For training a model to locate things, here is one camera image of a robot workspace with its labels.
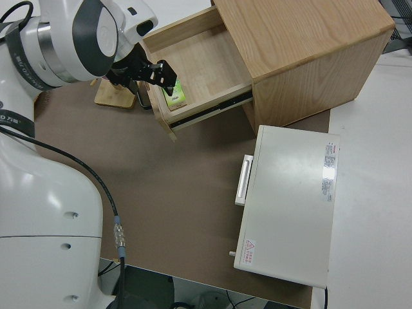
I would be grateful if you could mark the white toaster oven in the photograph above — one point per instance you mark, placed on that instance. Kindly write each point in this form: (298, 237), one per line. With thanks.
(286, 206)

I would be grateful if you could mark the light wooden cabinet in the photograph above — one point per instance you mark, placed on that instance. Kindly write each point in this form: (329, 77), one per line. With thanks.
(305, 48)

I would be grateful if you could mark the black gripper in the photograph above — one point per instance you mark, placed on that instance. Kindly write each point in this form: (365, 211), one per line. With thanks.
(128, 72)

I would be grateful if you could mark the wooden mug rack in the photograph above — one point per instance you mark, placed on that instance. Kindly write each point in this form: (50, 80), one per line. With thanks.
(116, 96)

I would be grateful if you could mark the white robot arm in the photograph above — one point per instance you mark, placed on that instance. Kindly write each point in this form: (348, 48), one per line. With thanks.
(48, 209)

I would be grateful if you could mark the brown table mat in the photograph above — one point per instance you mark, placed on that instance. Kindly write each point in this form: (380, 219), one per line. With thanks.
(177, 193)

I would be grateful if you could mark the green carton box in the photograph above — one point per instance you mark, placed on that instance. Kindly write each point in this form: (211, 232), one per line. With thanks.
(177, 96)

